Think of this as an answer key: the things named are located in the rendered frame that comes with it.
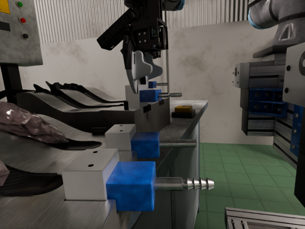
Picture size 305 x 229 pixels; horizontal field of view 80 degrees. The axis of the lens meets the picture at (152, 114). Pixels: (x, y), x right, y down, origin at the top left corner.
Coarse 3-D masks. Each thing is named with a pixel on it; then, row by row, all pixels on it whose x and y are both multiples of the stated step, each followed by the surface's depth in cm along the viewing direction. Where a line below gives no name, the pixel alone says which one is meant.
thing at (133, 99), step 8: (128, 88) 43; (144, 88) 45; (128, 96) 43; (136, 96) 43; (144, 96) 42; (152, 96) 42; (160, 96) 43; (168, 96) 42; (176, 96) 41; (128, 104) 44; (136, 104) 43; (144, 104) 45
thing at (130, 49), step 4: (124, 36) 39; (128, 36) 40; (124, 40) 39; (128, 40) 39; (124, 44) 39; (128, 44) 39; (132, 44) 40; (124, 48) 39; (128, 48) 39; (132, 48) 40; (124, 52) 39; (128, 52) 39; (124, 56) 39; (128, 56) 39; (124, 60) 39; (128, 60) 40; (124, 64) 40; (128, 64) 40; (128, 68) 40
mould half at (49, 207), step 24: (48, 120) 34; (0, 144) 23; (24, 144) 25; (24, 168) 21; (48, 168) 22; (48, 192) 17; (0, 216) 14; (24, 216) 14; (48, 216) 14; (72, 216) 14; (96, 216) 14; (120, 216) 17
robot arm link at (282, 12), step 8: (272, 0) 67; (280, 0) 64; (288, 0) 61; (296, 0) 59; (304, 0) 58; (272, 8) 68; (280, 8) 64; (288, 8) 61; (296, 8) 59; (304, 8) 58; (272, 16) 69; (280, 16) 64
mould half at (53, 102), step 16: (16, 96) 52; (32, 96) 49; (48, 96) 51; (80, 96) 60; (32, 112) 51; (48, 112) 48; (64, 112) 46; (80, 112) 44; (96, 112) 42; (112, 112) 41; (128, 112) 39; (160, 112) 54; (80, 128) 45; (144, 128) 44; (160, 128) 54
